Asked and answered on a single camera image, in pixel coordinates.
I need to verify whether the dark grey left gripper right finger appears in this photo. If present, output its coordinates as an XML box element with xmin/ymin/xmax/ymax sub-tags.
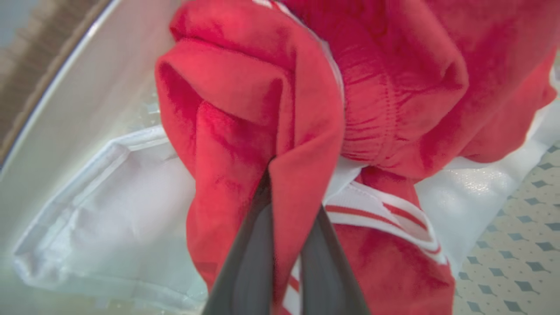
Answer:
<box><xmin>300</xmin><ymin>205</ymin><xmax>371</xmax><ymax>315</ymax></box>

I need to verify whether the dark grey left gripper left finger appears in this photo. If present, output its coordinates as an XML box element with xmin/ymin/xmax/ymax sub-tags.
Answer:
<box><xmin>201</xmin><ymin>168</ymin><xmax>275</xmax><ymax>315</ymax></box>

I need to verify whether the red and white jersey garment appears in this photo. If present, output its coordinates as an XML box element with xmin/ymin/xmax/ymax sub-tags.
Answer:
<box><xmin>154</xmin><ymin>0</ymin><xmax>560</xmax><ymax>315</ymax></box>

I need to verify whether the white cloth basket liner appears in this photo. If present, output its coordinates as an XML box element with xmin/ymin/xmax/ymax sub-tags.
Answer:
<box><xmin>12</xmin><ymin>66</ymin><xmax>560</xmax><ymax>314</ymax></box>

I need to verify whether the white laundry basket brown rim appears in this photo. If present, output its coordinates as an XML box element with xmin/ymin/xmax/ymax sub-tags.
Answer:
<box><xmin>0</xmin><ymin>0</ymin><xmax>560</xmax><ymax>315</ymax></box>

